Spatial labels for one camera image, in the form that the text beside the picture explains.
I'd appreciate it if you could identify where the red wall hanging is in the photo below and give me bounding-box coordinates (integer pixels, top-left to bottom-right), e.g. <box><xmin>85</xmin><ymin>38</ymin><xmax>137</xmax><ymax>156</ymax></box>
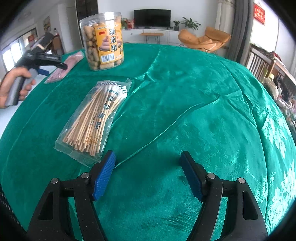
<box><xmin>254</xmin><ymin>3</ymin><xmax>266</xmax><ymax>25</ymax></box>

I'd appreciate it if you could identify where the green satin tablecloth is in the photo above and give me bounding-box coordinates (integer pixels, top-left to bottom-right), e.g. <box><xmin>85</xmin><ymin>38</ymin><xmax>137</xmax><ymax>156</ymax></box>
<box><xmin>0</xmin><ymin>43</ymin><xmax>296</xmax><ymax>241</ymax></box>

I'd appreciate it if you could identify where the grey curtain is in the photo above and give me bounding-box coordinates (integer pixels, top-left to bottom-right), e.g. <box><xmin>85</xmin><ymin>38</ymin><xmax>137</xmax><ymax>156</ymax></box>
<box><xmin>228</xmin><ymin>0</ymin><xmax>255</xmax><ymax>63</ymax></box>

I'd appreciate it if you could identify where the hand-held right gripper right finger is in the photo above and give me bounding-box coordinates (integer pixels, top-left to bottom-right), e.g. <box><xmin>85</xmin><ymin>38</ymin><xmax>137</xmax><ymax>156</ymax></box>
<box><xmin>180</xmin><ymin>151</ymin><xmax>265</xmax><ymax>241</ymax></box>

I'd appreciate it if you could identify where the pink plastic packet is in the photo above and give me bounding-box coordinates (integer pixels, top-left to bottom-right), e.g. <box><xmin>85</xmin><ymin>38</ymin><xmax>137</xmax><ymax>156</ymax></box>
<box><xmin>44</xmin><ymin>51</ymin><xmax>85</xmax><ymax>84</ymax></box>

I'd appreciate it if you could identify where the dark wooden chair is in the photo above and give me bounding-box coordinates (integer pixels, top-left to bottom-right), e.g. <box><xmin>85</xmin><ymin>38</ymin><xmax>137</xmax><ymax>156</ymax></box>
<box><xmin>246</xmin><ymin>44</ymin><xmax>296</xmax><ymax>86</ymax></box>

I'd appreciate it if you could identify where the white television cabinet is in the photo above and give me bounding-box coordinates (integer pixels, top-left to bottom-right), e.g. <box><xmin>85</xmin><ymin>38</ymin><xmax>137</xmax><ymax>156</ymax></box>
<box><xmin>121</xmin><ymin>28</ymin><xmax>185</xmax><ymax>45</ymax></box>

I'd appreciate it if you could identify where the orange lounge chair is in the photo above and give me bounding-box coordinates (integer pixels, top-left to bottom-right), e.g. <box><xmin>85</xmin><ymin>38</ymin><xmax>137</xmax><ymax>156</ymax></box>
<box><xmin>178</xmin><ymin>27</ymin><xmax>232</xmax><ymax>52</ymax></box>

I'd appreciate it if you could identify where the pile of colourful clutter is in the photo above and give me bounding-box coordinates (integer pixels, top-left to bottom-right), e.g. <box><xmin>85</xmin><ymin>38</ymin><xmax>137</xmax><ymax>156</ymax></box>
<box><xmin>264</xmin><ymin>76</ymin><xmax>296</xmax><ymax>130</ymax></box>

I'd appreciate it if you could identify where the covered standing air conditioner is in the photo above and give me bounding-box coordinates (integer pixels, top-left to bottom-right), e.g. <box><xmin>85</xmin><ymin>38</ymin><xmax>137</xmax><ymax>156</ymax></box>
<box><xmin>215</xmin><ymin>0</ymin><xmax>236</xmax><ymax>35</ymax></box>

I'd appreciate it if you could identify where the clear plastic snack jar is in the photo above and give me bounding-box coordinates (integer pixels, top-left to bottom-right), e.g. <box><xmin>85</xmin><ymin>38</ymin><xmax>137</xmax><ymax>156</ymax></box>
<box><xmin>79</xmin><ymin>12</ymin><xmax>125</xmax><ymax>71</ymax></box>

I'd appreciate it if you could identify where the dark glass display cabinet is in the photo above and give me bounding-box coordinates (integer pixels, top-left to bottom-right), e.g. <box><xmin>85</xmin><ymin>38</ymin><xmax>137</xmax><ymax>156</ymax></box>
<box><xmin>75</xmin><ymin>0</ymin><xmax>99</xmax><ymax>26</ymax></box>

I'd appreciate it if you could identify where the large green potted plant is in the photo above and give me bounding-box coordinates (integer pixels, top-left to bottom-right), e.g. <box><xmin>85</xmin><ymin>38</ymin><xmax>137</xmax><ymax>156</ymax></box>
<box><xmin>181</xmin><ymin>17</ymin><xmax>201</xmax><ymax>29</ymax></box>

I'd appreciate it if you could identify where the person's left hand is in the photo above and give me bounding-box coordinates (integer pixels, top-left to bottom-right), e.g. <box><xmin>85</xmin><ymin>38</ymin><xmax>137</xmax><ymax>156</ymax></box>
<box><xmin>0</xmin><ymin>66</ymin><xmax>37</xmax><ymax>109</ymax></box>

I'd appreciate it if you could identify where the clear bag of cotton swabs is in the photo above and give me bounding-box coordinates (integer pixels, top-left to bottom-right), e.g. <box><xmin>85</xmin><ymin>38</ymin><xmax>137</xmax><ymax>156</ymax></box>
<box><xmin>54</xmin><ymin>77</ymin><xmax>133</xmax><ymax>168</ymax></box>

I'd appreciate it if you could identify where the wooden side table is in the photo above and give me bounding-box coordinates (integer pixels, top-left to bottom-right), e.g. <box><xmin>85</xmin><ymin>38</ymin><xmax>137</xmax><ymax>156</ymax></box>
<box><xmin>140</xmin><ymin>32</ymin><xmax>164</xmax><ymax>44</ymax></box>

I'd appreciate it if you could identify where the black television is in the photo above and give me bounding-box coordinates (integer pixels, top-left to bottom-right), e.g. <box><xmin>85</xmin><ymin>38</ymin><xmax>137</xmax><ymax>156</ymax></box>
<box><xmin>134</xmin><ymin>9</ymin><xmax>171</xmax><ymax>29</ymax></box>

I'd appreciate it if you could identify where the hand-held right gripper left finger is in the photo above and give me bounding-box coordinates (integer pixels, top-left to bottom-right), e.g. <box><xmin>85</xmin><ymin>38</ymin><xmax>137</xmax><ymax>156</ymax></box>
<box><xmin>26</xmin><ymin>150</ymin><xmax>116</xmax><ymax>241</ymax></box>

